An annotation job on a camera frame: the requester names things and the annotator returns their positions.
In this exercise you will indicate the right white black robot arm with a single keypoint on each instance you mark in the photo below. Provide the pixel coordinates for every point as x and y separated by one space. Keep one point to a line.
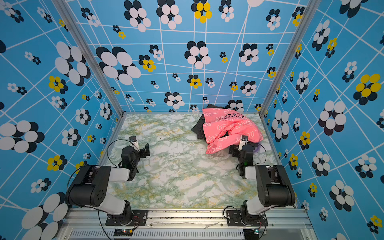
274 188

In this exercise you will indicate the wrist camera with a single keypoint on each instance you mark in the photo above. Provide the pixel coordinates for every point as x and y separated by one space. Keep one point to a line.
244 141
133 141

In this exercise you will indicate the pink printed cloth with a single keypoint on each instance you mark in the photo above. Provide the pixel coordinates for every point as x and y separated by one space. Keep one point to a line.
224 127

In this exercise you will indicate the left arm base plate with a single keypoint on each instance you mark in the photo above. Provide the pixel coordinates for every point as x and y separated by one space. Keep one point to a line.
133 218

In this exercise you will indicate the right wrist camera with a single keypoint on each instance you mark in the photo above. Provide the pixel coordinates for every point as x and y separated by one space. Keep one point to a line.
244 141

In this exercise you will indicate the aluminium front rail frame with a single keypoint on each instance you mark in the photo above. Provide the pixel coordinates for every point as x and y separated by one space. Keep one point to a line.
189 224

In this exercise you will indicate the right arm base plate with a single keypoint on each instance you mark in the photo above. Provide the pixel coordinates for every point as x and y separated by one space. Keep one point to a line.
236 218

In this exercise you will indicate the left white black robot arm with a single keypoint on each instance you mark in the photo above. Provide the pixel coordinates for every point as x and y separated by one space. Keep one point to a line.
90 188

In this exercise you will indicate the right corner aluminium post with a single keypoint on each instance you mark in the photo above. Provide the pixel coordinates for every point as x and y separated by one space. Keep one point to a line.
296 40

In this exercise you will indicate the purple cloth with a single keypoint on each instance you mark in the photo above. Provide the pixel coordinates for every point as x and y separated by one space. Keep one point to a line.
257 147

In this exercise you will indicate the dark grey cloth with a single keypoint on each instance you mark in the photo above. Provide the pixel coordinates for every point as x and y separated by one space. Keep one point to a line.
198 128

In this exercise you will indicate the left corner aluminium post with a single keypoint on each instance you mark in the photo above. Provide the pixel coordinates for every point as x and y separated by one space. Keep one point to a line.
79 37

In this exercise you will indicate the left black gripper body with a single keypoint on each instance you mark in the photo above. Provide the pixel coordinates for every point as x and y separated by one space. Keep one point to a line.
137 157

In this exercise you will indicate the corner aluminium post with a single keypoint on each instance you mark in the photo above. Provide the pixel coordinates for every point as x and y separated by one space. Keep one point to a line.
79 37
296 40

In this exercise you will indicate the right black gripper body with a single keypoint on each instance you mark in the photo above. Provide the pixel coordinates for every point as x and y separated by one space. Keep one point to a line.
241 161

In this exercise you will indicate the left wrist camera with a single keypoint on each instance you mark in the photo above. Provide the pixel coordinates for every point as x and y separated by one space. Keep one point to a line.
133 141

